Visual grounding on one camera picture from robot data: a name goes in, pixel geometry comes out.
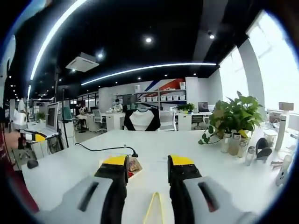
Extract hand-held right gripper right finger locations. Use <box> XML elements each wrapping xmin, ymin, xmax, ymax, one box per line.
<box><xmin>167</xmin><ymin>154</ymin><xmax>257</xmax><ymax>224</ymax></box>

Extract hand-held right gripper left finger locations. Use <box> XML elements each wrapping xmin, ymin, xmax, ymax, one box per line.
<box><xmin>34</xmin><ymin>155</ymin><xmax>130</xmax><ymax>224</ymax></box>

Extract yellow food tongs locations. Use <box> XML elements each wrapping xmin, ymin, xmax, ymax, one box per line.
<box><xmin>142</xmin><ymin>191</ymin><xmax>167</xmax><ymax>224</ymax></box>

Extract beige paper tray container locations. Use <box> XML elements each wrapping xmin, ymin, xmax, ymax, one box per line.
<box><xmin>127</xmin><ymin>154</ymin><xmax>143</xmax><ymax>181</ymax></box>

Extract person's left hand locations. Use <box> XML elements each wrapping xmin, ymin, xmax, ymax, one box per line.
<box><xmin>4</xmin><ymin>131</ymin><xmax>21</xmax><ymax>150</ymax></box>

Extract white laptop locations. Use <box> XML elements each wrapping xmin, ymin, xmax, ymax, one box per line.
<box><xmin>29</xmin><ymin>101</ymin><xmax>61</xmax><ymax>139</ymax></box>

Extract green board on tripod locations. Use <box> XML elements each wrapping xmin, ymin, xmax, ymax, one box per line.
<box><xmin>61</xmin><ymin>87</ymin><xmax>72</xmax><ymax>148</ymax></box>

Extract person in red shirt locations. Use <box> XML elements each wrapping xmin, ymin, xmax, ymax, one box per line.
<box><xmin>0</xmin><ymin>126</ymin><xmax>40</xmax><ymax>214</ymax></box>

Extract white office chair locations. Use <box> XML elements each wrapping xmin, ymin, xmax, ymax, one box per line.
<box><xmin>92</xmin><ymin>109</ymin><xmax>107</xmax><ymax>134</ymax></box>

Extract glass jar with white filling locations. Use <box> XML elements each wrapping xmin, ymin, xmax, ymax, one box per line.
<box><xmin>220</xmin><ymin>133</ymin><xmax>232</xmax><ymax>154</ymax></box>

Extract glass jar with brown filling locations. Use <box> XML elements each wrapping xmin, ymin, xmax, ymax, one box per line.
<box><xmin>228</xmin><ymin>133</ymin><xmax>242</xmax><ymax>156</ymax></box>

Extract small glass jar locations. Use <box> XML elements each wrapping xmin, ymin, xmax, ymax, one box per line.
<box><xmin>238</xmin><ymin>140</ymin><xmax>249</xmax><ymax>158</ymax></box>

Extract glass shaker with metal lid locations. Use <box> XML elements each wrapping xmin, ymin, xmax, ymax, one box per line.
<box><xmin>245</xmin><ymin>146</ymin><xmax>256</xmax><ymax>167</ymax></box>

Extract black and white chair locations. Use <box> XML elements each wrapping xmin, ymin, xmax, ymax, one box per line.
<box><xmin>123</xmin><ymin>107</ymin><xmax>162</xmax><ymax>132</ymax></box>

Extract grey mesh office chair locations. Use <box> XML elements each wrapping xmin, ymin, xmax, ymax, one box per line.
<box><xmin>161</xmin><ymin>110</ymin><xmax>178</xmax><ymax>132</ymax></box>

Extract white ceiling air conditioner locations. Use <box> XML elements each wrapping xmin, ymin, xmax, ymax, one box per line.
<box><xmin>65</xmin><ymin>52</ymin><xmax>100</xmax><ymax>72</ymax></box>

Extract small green desk plant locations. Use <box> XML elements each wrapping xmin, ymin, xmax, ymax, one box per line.
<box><xmin>177</xmin><ymin>103</ymin><xmax>196</xmax><ymax>113</ymax></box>

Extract black phone holder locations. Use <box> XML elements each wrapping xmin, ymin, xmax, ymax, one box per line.
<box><xmin>255</xmin><ymin>137</ymin><xmax>273</xmax><ymax>162</ymax></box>

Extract large potted green plant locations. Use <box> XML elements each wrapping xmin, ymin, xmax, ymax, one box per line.
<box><xmin>198</xmin><ymin>91</ymin><xmax>265</xmax><ymax>146</ymax></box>

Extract white game controller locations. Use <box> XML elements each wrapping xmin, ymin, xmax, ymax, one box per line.
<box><xmin>275</xmin><ymin>154</ymin><xmax>293</xmax><ymax>187</ymax></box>

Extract shelf rack with white bins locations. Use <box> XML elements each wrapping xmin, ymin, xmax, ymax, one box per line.
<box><xmin>134</xmin><ymin>81</ymin><xmax>188</xmax><ymax>104</ymax></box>

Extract white thermos bottle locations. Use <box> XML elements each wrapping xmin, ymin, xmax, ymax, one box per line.
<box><xmin>275</xmin><ymin>114</ymin><xmax>291</xmax><ymax>152</ymax></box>

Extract curved ceiling light strip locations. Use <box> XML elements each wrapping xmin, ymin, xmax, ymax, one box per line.
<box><xmin>80</xmin><ymin>62</ymin><xmax>217</xmax><ymax>86</ymax></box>

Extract small cardboard box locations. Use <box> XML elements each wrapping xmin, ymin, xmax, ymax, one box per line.
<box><xmin>278</xmin><ymin>101</ymin><xmax>295</xmax><ymax>111</ymax></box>

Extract black power cable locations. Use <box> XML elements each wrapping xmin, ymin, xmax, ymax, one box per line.
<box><xmin>74</xmin><ymin>142</ymin><xmax>139</xmax><ymax>158</ymax></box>

